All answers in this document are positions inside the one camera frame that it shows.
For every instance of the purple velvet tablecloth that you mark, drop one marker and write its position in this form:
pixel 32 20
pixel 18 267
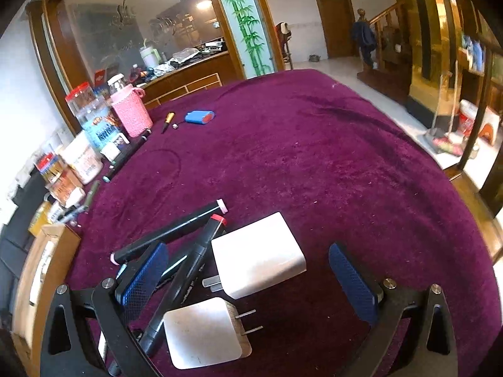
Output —
pixel 314 188

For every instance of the white kettle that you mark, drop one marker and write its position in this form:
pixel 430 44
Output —
pixel 149 55

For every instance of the green lighter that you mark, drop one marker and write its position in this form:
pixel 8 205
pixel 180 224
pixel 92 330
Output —
pixel 93 194

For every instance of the large white charger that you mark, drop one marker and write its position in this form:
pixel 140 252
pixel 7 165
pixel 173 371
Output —
pixel 257 255

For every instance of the bamboo painted panel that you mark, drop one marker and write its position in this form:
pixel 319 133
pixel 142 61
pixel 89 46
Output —
pixel 241 19

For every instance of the broom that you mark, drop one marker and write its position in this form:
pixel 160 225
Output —
pixel 442 125

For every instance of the small yellow black screwdriver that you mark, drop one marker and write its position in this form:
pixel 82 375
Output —
pixel 168 121

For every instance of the cardboard box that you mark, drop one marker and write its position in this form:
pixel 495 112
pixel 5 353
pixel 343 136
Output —
pixel 43 267

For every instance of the wooden door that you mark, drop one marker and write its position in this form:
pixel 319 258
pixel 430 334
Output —
pixel 334 19

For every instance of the black marker white cap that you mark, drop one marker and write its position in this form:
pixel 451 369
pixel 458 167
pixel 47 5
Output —
pixel 131 147

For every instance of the black marker teal cap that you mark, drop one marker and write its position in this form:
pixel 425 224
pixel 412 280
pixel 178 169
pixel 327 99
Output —
pixel 122 161

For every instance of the black marker pale pink caps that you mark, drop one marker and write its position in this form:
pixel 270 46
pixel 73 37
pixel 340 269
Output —
pixel 184 224

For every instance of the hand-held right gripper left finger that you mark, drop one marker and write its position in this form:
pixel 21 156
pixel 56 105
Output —
pixel 143 275

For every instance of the orange printed tin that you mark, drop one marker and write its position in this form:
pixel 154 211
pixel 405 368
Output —
pixel 65 186

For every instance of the dark jacket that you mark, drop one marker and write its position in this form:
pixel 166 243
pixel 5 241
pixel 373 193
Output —
pixel 363 37

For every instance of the clear box red lid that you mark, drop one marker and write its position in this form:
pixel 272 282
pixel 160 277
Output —
pixel 49 169

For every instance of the clear jar red lid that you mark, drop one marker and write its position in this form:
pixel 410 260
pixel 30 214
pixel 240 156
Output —
pixel 88 106

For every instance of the wooden stair railing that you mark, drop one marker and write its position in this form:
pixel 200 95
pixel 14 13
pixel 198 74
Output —
pixel 389 47

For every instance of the small white box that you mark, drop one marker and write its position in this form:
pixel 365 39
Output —
pixel 114 147

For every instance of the bottle in pink knitted sleeve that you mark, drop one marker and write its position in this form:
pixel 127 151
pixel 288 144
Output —
pixel 131 114

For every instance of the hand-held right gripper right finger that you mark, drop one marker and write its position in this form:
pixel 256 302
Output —
pixel 353 282

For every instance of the gold pillar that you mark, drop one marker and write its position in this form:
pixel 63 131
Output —
pixel 428 39

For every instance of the etched glass partition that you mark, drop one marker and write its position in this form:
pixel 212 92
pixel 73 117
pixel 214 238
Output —
pixel 118 19

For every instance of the blue battery pack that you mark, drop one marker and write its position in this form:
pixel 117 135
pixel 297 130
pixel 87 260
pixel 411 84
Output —
pixel 200 117

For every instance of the small white charger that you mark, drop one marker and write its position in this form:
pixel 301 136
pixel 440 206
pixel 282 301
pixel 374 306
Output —
pixel 200 332

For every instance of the wooden counter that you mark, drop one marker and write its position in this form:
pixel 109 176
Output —
pixel 188 74

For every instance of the black marker red cap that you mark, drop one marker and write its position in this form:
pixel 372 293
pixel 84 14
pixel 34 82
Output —
pixel 188 275

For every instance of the white plastic jar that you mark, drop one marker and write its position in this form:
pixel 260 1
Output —
pixel 82 159

